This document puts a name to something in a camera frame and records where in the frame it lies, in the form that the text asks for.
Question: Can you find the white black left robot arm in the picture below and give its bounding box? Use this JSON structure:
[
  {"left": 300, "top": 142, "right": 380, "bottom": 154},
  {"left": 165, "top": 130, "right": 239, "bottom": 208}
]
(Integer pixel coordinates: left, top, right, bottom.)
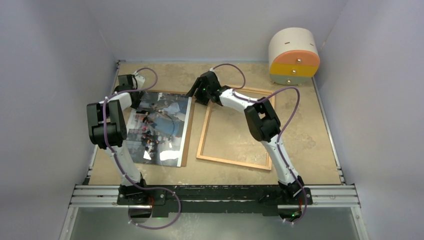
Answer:
[{"left": 86, "top": 73, "right": 149, "bottom": 205}]

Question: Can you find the printed colour photo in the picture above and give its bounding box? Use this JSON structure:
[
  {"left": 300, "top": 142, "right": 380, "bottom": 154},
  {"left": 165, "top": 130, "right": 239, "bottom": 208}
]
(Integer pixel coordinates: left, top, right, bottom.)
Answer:
[{"left": 125, "top": 91, "right": 193, "bottom": 168}]

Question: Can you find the brown cardboard backing board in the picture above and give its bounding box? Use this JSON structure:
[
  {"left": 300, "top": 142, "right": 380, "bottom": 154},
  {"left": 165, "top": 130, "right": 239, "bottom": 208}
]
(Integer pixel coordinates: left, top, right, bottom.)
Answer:
[{"left": 125, "top": 88, "right": 196, "bottom": 168}]

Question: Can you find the round white drawer cabinet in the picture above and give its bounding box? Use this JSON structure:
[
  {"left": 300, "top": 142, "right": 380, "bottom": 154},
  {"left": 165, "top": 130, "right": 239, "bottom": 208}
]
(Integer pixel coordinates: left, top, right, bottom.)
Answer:
[{"left": 268, "top": 27, "right": 321, "bottom": 86}]

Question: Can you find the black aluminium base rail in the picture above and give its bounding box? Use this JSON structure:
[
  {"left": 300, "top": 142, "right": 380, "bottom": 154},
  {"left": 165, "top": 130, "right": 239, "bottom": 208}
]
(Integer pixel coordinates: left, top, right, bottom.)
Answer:
[{"left": 70, "top": 185, "right": 360, "bottom": 218}]

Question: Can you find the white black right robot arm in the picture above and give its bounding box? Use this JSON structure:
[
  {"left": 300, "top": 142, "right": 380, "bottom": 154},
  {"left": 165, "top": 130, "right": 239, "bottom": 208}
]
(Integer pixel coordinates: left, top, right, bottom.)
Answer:
[{"left": 186, "top": 70, "right": 306, "bottom": 204}]

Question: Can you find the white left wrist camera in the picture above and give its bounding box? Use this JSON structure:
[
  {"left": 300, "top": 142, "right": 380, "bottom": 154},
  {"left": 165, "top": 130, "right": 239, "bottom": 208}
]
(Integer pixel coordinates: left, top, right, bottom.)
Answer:
[{"left": 132, "top": 73, "right": 146, "bottom": 90}]

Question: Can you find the light wooden picture frame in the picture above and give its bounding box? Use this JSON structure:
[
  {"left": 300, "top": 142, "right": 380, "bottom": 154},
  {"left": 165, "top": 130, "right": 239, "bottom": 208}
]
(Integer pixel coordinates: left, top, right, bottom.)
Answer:
[{"left": 196, "top": 101, "right": 272, "bottom": 171}]

